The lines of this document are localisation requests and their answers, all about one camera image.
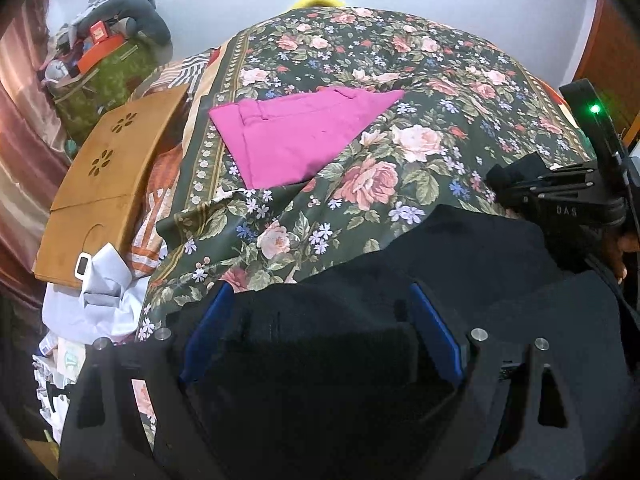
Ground pink curtain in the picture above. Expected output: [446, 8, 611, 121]
[0, 0, 73, 308]

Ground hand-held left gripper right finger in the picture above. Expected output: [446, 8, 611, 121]
[407, 282, 603, 480]

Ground grey neck pillow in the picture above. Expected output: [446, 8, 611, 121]
[85, 0, 173, 50]

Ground green fabric bag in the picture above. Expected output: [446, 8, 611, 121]
[52, 42, 167, 145]

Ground brown wooden door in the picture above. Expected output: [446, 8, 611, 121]
[572, 0, 640, 138]

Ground person's right hand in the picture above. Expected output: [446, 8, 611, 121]
[602, 225, 640, 283]

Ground floral bed cover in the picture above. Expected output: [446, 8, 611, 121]
[131, 6, 598, 436]

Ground white crumpled cloth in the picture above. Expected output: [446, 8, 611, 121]
[42, 242, 151, 347]

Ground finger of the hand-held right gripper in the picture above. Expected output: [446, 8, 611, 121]
[500, 176, 602, 209]
[492, 155, 599, 189]

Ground black pants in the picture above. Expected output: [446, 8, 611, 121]
[165, 205, 636, 480]

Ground wooden lap table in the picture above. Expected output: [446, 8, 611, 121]
[32, 84, 190, 288]

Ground orange box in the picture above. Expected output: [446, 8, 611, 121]
[76, 35, 127, 75]

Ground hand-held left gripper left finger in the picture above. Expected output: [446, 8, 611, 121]
[57, 282, 236, 480]

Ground yellow curved tube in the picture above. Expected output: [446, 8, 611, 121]
[287, 0, 351, 11]

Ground pink folded pants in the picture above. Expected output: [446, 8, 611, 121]
[208, 86, 406, 190]

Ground white printed bag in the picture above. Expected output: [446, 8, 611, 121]
[32, 334, 81, 428]

